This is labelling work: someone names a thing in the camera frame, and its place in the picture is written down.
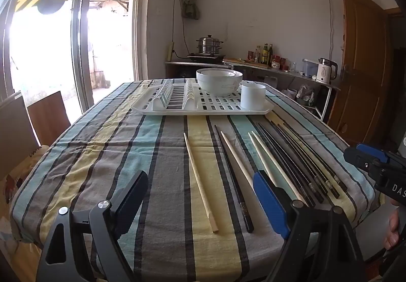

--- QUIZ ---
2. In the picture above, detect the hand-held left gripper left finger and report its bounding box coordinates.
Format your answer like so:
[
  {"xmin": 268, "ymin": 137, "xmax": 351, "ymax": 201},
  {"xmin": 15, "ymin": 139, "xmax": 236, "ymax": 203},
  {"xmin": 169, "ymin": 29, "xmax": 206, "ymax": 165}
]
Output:
[{"xmin": 35, "ymin": 170, "xmax": 149, "ymax": 282}]

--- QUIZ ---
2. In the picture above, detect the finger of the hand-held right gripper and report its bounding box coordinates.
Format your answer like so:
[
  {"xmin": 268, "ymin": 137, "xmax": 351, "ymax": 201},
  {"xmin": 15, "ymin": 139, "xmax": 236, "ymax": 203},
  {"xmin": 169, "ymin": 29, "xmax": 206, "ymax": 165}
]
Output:
[
  {"xmin": 356, "ymin": 143, "xmax": 390, "ymax": 164},
  {"xmin": 344, "ymin": 146, "xmax": 384, "ymax": 188}
]

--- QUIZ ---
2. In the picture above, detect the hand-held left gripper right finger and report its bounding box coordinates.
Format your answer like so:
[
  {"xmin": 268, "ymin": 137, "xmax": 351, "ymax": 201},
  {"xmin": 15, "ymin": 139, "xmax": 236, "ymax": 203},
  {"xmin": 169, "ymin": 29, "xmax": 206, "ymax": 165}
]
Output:
[{"xmin": 253, "ymin": 170, "xmax": 367, "ymax": 282}]

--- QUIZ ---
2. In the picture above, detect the black silver-banded chopstick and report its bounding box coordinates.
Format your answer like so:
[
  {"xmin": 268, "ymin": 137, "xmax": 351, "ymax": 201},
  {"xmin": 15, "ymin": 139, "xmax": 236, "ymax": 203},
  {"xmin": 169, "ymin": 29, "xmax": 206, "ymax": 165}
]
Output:
[{"xmin": 214, "ymin": 124, "xmax": 255, "ymax": 233}]

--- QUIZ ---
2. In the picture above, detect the bundle of black chopsticks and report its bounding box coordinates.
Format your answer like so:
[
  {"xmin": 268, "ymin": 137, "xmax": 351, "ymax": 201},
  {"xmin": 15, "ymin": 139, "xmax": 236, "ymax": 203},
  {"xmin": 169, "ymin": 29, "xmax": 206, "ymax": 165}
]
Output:
[{"xmin": 255, "ymin": 121, "xmax": 349, "ymax": 209}]

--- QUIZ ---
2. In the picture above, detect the white utensil cup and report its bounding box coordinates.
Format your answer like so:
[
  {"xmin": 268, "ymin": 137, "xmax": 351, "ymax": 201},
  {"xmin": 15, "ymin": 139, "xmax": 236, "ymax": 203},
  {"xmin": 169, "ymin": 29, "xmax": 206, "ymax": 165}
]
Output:
[{"xmin": 240, "ymin": 84, "xmax": 266, "ymax": 110}]

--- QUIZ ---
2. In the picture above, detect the person's right hand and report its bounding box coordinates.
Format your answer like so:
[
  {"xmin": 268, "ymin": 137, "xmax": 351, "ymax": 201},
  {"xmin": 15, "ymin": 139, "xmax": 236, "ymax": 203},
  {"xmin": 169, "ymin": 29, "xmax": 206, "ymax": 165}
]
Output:
[{"xmin": 383, "ymin": 206, "xmax": 406, "ymax": 251}]

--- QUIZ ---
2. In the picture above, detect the striped tablecloth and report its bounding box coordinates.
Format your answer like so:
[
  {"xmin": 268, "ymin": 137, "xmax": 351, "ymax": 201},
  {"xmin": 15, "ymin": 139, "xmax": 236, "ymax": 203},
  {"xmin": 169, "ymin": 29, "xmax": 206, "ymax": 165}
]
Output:
[{"xmin": 9, "ymin": 79, "xmax": 381, "ymax": 282}]

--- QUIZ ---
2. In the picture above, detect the brown wooden door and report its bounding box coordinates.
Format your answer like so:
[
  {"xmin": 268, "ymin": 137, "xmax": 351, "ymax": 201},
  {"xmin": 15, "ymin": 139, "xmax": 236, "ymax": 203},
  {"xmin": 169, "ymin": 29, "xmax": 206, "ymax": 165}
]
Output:
[{"xmin": 327, "ymin": 0, "xmax": 395, "ymax": 147}]

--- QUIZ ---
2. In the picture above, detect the white electric kettle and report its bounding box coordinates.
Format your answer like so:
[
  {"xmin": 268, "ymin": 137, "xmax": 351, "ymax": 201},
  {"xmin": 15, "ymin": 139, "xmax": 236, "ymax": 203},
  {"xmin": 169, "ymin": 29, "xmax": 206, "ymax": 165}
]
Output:
[{"xmin": 315, "ymin": 58, "xmax": 339, "ymax": 84}]

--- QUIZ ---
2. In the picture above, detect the white plastic dish rack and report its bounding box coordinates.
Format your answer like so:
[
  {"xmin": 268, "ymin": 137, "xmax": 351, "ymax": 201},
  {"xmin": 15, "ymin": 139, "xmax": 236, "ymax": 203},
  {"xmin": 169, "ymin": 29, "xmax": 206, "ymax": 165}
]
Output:
[{"xmin": 131, "ymin": 78, "xmax": 275, "ymax": 116}]

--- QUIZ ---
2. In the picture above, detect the wooden chair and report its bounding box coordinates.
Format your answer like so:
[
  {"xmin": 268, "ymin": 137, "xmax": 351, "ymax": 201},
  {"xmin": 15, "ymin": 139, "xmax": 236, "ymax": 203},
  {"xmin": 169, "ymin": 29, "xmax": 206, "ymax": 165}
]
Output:
[
  {"xmin": 27, "ymin": 91, "xmax": 71, "ymax": 146},
  {"xmin": 0, "ymin": 92, "xmax": 41, "ymax": 181}
]

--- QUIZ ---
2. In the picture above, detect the large white bowl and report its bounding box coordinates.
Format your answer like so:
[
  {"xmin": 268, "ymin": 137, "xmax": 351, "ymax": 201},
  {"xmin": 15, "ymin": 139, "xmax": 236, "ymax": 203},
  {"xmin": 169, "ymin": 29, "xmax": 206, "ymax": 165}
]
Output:
[{"xmin": 196, "ymin": 68, "xmax": 243, "ymax": 96}]

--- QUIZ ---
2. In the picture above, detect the small white bowl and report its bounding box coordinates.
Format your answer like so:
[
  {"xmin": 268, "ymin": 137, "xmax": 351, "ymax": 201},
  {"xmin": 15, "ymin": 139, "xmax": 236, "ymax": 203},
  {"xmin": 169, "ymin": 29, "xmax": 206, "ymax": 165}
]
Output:
[{"xmin": 200, "ymin": 69, "xmax": 237, "ymax": 77}]

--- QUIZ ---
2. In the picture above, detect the wooden cutting board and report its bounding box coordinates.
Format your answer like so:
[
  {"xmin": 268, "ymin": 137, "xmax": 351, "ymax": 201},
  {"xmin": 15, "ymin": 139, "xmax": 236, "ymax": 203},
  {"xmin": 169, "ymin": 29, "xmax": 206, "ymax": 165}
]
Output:
[{"xmin": 227, "ymin": 58, "xmax": 270, "ymax": 67}]

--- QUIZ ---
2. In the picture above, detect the small metal table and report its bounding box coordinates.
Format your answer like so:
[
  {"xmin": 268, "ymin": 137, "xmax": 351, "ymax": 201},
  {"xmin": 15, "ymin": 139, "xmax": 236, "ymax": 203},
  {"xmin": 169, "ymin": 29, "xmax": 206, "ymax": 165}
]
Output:
[{"xmin": 164, "ymin": 61, "xmax": 224, "ymax": 80}]

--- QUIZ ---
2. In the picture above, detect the black induction cooker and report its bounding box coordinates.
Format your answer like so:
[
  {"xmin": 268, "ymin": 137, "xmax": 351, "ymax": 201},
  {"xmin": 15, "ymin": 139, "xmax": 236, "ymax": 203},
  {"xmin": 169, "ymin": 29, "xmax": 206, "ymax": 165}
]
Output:
[{"xmin": 187, "ymin": 53, "xmax": 226, "ymax": 62}]

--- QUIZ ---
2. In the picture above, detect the steel steamer pot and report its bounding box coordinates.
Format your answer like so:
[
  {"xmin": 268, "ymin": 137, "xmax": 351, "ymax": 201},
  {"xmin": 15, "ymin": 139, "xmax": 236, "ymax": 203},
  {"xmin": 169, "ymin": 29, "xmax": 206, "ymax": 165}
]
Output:
[{"xmin": 196, "ymin": 35, "xmax": 223, "ymax": 55}]

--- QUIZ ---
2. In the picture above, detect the white sliding glass door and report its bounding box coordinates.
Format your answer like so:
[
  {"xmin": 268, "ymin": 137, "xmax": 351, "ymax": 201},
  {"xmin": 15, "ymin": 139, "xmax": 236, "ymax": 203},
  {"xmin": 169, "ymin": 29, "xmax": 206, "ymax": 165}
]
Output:
[{"xmin": 0, "ymin": 0, "xmax": 149, "ymax": 111}]

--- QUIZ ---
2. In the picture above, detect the black wall cable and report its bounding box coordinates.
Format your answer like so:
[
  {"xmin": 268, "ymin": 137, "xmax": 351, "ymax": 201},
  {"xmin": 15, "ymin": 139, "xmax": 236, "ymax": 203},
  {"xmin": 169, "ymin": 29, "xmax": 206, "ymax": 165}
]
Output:
[{"xmin": 171, "ymin": 0, "xmax": 177, "ymax": 43}]

